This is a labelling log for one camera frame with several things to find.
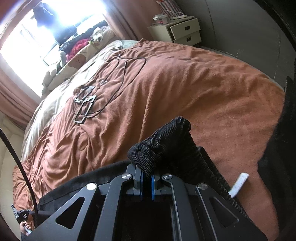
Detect bear print cushion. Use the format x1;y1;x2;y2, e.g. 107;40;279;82
42;27;115;95

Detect hanging dark garment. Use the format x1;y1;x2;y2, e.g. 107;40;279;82
33;1;77;45

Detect person's left hand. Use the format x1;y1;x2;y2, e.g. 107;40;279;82
19;221;32;236

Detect beige duvet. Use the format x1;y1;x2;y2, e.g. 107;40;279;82
21;40;137;161

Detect black cable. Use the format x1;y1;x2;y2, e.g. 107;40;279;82
0;128;39;215

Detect black pants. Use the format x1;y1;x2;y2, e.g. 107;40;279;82
38;116;248;218

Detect rust orange bed blanket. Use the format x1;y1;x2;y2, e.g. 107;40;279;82
22;40;285;240

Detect cream bedside nightstand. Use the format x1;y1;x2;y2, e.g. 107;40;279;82
148;18;202;46

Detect right pink curtain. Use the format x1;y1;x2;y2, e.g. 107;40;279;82
103;0;161;40

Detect left pink curtain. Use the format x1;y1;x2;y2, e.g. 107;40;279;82
1;68;41;130

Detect pile of toys and clothes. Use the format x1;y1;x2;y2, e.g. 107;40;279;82
42;20;114;97

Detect cream padded headboard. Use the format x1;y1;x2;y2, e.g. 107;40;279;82
1;113;23;237

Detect pink curtain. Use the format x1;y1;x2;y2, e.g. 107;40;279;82
103;0;161;40
1;68;41;130

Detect stack of folded black clothes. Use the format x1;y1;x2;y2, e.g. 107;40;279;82
257;77;295;240

